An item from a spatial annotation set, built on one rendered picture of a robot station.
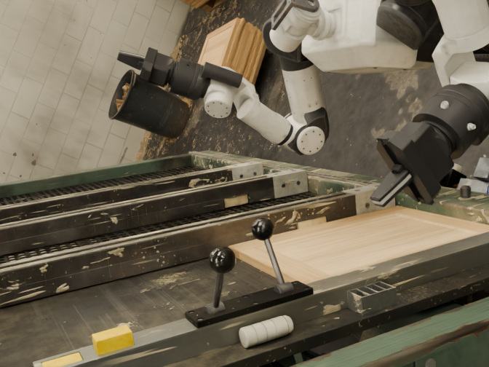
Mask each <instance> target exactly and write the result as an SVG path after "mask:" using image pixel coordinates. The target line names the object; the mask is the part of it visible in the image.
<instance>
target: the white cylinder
mask: <svg viewBox="0 0 489 367"><path fill-rule="evenodd" d="M292 330H293V322H292V320H291V318H290V317H289V316H286V315H284V316H279V317H275V318H272V319H269V320H264V321H262V322H259V323H255V324H252V325H249V326H245V327H243V328H240V329H239V339H240V342H241V343H242V346H243V347H245V348H248V347H252V346H255V345H257V344H262V343H264V342H268V341H271V340H273V339H277V338H279V337H282V336H286V335H288V334H291V333H292Z"/></svg>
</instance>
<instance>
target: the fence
mask: <svg viewBox="0 0 489 367"><path fill-rule="evenodd" d="M488 263H489V232H485V233H482V234H478V235H475V236H472V237H467V238H464V239H462V240H457V241H454V242H449V243H447V244H444V245H439V246H437V247H433V248H429V249H426V250H422V251H419V252H416V253H411V254H408V255H406V256H401V257H398V258H395V259H391V260H388V261H383V262H381V263H377V264H373V265H370V266H367V267H363V268H360V269H355V270H352V271H350V272H345V273H342V274H339V275H335V276H332V277H327V278H325V279H321V280H317V281H314V282H311V283H307V284H306V285H308V286H310V287H312V288H313V292H314V293H313V294H312V295H309V296H304V297H302V298H299V299H295V300H292V301H288V302H285V303H282V304H278V305H275V306H272V307H268V308H265V309H261V310H258V311H255V312H251V313H248V314H246V315H241V316H238V317H234V318H231V319H228V320H224V321H221V322H218V323H214V324H211V325H207V326H204V327H201V328H196V327H195V326H194V325H193V324H192V323H190V322H189V321H188V320H187V319H186V318H185V319H182V320H177V321H175V322H171V323H167V324H164V325H160V326H157V327H154V328H150V329H146V330H144V331H139V332H136V333H133V334H132V336H133V341H134V345H132V346H129V347H125V348H122V349H119V350H114V351H112V352H107V353H105V354H102V355H97V353H96V352H95V350H94V347H93V345H90V346H88V347H83V348H80V349H77V350H73V351H70V352H65V353H63V354H59V355H55V356H52V357H49V358H45V359H42V360H38V361H34V362H33V367H42V365H41V364H42V363H43V362H47V361H49V360H54V359H57V358H61V357H64V356H66V355H71V354H74V353H77V352H79V354H80V355H81V358H82V359H83V360H80V361H78V362H75V363H70V364H68V365H65V366H61V367H163V366H167V365H169V364H172V363H176V362H179V361H182V360H185V359H188V358H192V357H195V356H197V355H201V354H204V353H206V352H211V351H213V350H217V349H220V348H222V347H227V346H229V345H232V344H236V343H239V342H240V339H239V329H240V328H243V327H245V326H249V325H252V324H255V323H259V322H262V321H264V320H269V319H272V318H275V317H279V316H284V315H286V316H289V317H290V318H291V320H292V322H293V325H295V324H298V323H302V322H305V321H307V320H311V319H314V318H317V317H321V316H323V315H327V314H330V313H333V312H337V311H339V310H342V309H346V308H348V302H347V291H350V290H352V289H355V288H359V287H362V286H365V285H369V284H372V283H376V282H379V281H381V282H383V283H386V284H389V285H392V286H394V287H396V288H397V292H399V291H403V290H405V289H409V288H412V287H415V286H417V285H422V284H424V283H428V282H431V281H433V280H438V279H440V278H443V277H447V276H449V275H454V274H456V273H459V272H462V271H465V270H468V269H472V268H475V267H478V266H481V265H484V264H488Z"/></svg>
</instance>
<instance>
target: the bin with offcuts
mask: <svg viewBox="0 0 489 367"><path fill-rule="evenodd" d="M139 76H140V75H139V74H136V73H135V71H134V70H132V69H130V70H129V71H127V72H126V73H125V74H124V76H123V77H122V78H121V80H120V82H119V84H118V86H117V88H116V90H115V93H114V96H113V97H112V100H111V105H110V108H109V112H108V117H109V119H115V120H118V121H120V122H124V123H126V124H129V125H132V126H135V127H139V128H141V129H144V130H147V131H149V132H152V133H156V134H158V135H161V136H164V137H166V138H170V139H173V138H176V137H178V136H179V134H180V133H181V131H182V130H183V128H184V127H185V125H186V122H187V119H188V115H189V107H188V104H187V103H186V102H184V101H183V100H181V99H180V98H177V97H176V96H174V95H172V94H171V93H169V92H167V91H165V90H163V89H162V88H161V87H158V86H157V85H155V84H152V83H148V84H145V83H142V82H139V81H138V78H139Z"/></svg>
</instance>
